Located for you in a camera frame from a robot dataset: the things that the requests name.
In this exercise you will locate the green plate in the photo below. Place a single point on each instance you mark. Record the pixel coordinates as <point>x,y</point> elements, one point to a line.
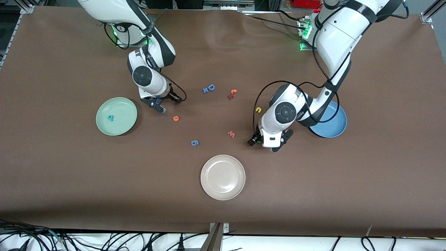
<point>122,122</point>

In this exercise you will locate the beige plate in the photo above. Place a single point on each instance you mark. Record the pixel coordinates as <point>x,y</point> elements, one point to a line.
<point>223,177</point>

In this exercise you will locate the black power plug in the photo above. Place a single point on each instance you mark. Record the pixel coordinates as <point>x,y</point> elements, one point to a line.
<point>180,244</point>

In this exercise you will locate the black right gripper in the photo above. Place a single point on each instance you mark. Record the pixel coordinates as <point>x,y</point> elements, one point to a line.
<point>173,96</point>

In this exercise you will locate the red box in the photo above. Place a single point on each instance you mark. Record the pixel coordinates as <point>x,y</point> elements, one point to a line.
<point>306,3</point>

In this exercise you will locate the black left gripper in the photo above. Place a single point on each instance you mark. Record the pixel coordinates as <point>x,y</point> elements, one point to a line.
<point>255,138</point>

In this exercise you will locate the blue plate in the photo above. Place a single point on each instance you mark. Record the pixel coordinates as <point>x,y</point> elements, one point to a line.
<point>334,122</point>

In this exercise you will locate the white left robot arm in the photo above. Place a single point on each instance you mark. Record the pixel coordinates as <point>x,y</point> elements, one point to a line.
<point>341,38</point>

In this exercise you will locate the blue foam letter D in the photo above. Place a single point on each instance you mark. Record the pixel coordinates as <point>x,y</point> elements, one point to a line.
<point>213,87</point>

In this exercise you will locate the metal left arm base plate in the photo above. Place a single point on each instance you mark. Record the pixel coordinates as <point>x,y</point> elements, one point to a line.
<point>303,47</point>

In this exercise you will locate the aluminium corner rail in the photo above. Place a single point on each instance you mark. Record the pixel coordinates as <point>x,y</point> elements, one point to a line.
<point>27,9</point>
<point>430,12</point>

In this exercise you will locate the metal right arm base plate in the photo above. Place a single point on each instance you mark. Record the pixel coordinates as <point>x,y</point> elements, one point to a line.
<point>122,45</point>

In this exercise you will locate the red foam letter w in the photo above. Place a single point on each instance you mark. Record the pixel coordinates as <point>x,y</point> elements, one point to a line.
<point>231,134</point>

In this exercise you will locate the brown table cover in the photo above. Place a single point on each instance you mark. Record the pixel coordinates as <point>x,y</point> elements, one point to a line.
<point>104,191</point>

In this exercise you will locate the teal foam letter p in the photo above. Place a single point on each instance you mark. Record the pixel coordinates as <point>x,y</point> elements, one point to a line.
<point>110,118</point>

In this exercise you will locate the aluminium frame structure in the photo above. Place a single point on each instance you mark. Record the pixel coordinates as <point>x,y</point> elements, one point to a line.
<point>275,4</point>

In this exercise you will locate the aluminium table bracket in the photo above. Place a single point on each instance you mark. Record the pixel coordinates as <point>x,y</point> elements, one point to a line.
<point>216,240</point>

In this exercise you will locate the blue foam letter g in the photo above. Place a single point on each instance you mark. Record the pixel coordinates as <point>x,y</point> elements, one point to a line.
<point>194,143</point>

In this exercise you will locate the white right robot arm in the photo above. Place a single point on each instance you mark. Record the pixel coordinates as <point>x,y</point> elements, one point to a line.
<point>111,10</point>

